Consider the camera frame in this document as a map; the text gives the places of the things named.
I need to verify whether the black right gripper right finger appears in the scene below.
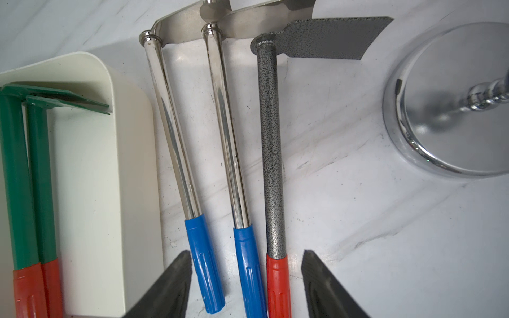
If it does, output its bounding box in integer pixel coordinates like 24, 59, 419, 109
301, 250, 369, 318

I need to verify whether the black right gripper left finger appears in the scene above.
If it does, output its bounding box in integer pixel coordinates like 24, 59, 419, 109
124, 250, 192, 317

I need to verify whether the green hoe red grip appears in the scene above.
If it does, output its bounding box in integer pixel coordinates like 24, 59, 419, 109
1, 83, 87, 317
26, 95, 109, 317

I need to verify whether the cream plastic storage tray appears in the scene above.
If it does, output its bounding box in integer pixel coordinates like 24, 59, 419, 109
1, 52, 164, 317

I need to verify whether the chrome wire cup rack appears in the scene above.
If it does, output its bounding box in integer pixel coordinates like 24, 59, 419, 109
383, 22, 508, 178

